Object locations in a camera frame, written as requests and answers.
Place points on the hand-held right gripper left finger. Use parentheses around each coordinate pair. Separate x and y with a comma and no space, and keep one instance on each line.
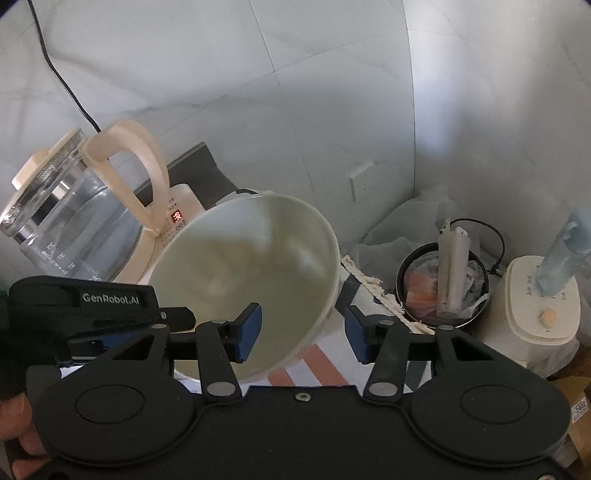
(249,334)

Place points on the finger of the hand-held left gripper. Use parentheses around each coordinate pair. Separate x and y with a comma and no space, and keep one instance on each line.
(107,341)
(178,319)

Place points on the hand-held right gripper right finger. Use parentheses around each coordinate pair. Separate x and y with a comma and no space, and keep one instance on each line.
(358,337)

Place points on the white ceramic bowl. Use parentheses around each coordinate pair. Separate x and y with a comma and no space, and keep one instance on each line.
(240,258)

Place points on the person's left hand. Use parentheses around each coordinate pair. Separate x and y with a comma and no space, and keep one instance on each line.
(16,420)

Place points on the patterned fringed tablecloth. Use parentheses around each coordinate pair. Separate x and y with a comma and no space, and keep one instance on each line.
(323,364)

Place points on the orange packaging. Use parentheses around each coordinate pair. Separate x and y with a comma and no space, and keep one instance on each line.
(420,295)

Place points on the black round bin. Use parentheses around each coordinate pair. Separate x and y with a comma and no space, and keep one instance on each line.
(406,270)

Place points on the glass electric kettle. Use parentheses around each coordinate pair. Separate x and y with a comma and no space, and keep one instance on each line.
(69,217)

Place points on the white tubular device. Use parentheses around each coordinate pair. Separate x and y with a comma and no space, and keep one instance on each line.
(451,272)

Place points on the cream kettle base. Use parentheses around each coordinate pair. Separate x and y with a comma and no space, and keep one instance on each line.
(184,203)

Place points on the white countertop appliance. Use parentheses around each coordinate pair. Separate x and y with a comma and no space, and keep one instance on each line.
(521,332)

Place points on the pale blue translucent bottle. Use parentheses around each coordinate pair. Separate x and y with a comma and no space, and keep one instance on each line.
(561,258)

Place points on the cardboard box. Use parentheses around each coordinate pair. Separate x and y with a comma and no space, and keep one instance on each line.
(577,392)

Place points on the white wall socket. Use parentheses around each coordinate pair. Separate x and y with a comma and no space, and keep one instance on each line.
(362,182)

